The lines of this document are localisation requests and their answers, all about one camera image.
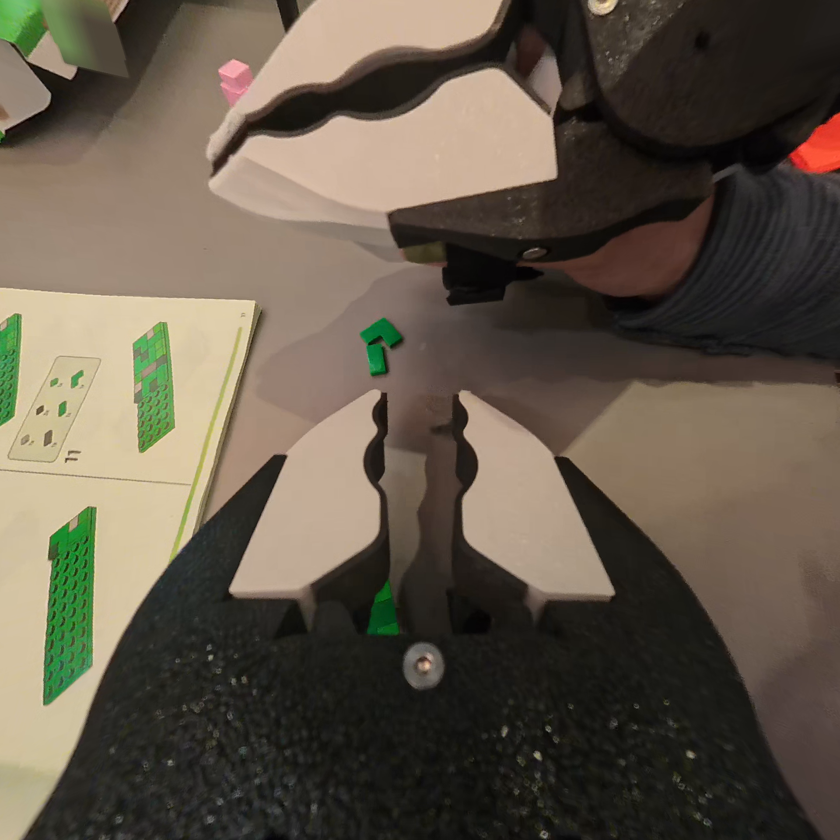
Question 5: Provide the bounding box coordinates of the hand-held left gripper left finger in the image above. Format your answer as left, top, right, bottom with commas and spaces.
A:
230, 390, 391, 605

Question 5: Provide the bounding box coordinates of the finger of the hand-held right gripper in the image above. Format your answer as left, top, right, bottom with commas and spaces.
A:
208, 66, 561, 263
206, 0, 521, 169

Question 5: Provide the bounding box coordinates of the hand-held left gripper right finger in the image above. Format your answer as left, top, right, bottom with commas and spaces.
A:
449, 390, 616, 605

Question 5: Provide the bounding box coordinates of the small green plate piece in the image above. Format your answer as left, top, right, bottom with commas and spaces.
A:
367, 578, 403, 639

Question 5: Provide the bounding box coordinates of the person's right forearm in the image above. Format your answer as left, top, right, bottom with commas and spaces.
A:
608, 163, 840, 363

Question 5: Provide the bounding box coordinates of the person's right hand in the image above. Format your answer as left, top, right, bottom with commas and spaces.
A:
541, 195, 719, 303

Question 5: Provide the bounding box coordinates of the orange traffic cone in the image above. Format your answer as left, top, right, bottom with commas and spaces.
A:
788, 111, 840, 174

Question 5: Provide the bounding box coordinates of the small pink brick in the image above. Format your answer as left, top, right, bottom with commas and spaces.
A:
216, 58, 254, 107

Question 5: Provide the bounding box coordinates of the green L-shaped brick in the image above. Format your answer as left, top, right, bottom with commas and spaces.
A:
360, 315, 406, 378

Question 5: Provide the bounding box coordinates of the building instruction booklet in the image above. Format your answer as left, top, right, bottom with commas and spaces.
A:
0, 287, 261, 840

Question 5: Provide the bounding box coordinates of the green brick set box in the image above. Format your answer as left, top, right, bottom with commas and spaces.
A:
0, 0, 132, 139

